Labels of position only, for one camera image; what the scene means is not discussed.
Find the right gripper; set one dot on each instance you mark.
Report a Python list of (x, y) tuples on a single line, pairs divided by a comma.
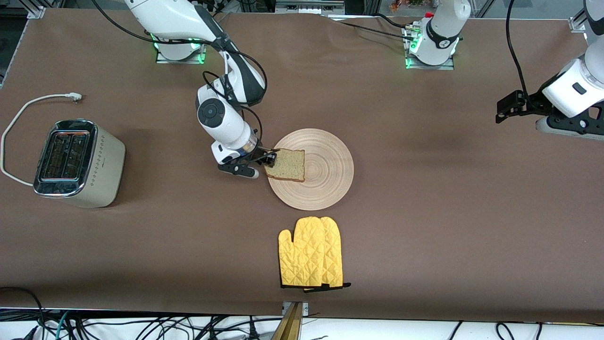
[(259, 154)]

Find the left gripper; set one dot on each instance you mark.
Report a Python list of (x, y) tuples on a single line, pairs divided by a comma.
[(532, 105)]

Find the brown bread slice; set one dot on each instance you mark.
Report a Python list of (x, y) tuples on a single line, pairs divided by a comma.
[(289, 166)]

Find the round wooden plate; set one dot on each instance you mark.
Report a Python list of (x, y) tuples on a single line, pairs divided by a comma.
[(325, 174)]

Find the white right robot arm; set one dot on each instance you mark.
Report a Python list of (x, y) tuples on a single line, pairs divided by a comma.
[(226, 123)]

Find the beige chrome-topped toaster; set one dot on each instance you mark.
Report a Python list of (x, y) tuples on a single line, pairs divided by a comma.
[(101, 165)]

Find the yellow quilted oven mitt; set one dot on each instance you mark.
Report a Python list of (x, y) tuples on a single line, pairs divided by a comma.
[(302, 255), (332, 250)]

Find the orange background object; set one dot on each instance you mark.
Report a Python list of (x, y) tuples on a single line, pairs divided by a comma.
[(398, 5)]

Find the brass coloured aluminium profile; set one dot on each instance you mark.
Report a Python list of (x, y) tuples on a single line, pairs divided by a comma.
[(289, 326)]

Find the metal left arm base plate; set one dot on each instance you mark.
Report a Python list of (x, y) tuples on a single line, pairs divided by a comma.
[(448, 63)]

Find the metal table corner bracket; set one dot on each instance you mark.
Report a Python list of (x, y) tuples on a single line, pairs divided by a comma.
[(576, 23), (37, 12)]

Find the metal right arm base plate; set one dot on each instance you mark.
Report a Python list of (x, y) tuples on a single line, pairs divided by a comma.
[(200, 57)]

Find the small metal table bracket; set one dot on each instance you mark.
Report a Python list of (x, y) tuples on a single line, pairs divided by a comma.
[(306, 308)]

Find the aluminium frame beam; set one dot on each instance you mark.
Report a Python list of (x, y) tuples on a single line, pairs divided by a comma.
[(309, 6)]

